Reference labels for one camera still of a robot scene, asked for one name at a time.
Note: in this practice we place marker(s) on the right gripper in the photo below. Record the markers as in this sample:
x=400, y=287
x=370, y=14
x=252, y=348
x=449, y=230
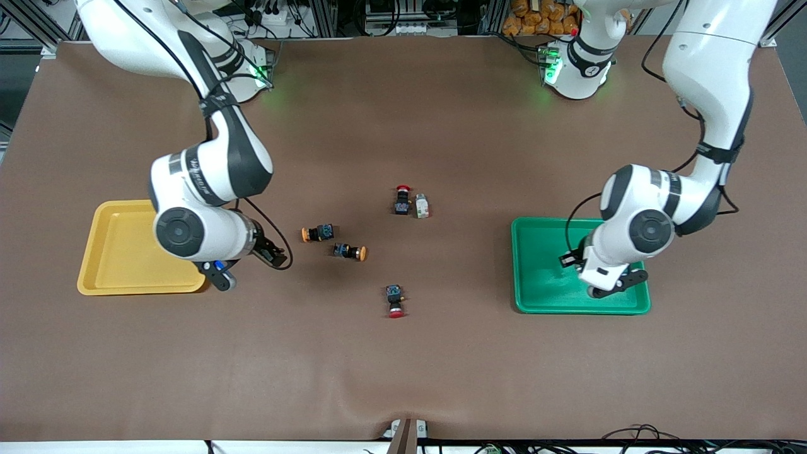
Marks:
x=267, y=248

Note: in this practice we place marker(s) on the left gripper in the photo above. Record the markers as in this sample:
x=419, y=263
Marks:
x=572, y=258

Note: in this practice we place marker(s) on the yellow cap push button switch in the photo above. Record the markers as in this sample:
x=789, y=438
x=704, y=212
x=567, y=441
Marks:
x=345, y=251
x=321, y=232

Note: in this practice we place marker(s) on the green push button white body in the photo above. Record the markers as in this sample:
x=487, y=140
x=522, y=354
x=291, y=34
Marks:
x=422, y=208

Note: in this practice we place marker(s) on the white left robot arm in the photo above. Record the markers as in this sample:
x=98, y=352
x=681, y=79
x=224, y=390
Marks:
x=649, y=227

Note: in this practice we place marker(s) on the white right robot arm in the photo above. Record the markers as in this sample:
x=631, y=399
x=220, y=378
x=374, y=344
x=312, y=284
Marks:
x=208, y=170

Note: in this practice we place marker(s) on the green plastic tray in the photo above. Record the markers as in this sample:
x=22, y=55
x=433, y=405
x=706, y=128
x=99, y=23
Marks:
x=548, y=277

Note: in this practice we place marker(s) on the yellow plastic tray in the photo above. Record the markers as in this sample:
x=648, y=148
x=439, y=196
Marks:
x=120, y=252

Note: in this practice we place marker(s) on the brown table mat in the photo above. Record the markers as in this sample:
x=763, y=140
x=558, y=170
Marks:
x=441, y=366

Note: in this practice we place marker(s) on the white power strip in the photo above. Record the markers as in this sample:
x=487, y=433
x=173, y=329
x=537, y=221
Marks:
x=403, y=28
x=271, y=17

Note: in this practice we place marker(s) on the pile of orange bread toys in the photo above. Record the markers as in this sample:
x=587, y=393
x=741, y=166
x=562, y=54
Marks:
x=536, y=22

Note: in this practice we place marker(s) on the red mushroom push button switch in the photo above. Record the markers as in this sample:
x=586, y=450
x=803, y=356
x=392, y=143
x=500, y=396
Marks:
x=394, y=295

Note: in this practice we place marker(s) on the blue black switch component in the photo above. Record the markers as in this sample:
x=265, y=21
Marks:
x=402, y=205

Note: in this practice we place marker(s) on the aluminium frame strut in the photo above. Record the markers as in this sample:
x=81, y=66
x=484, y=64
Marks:
x=47, y=31
x=778, y=25

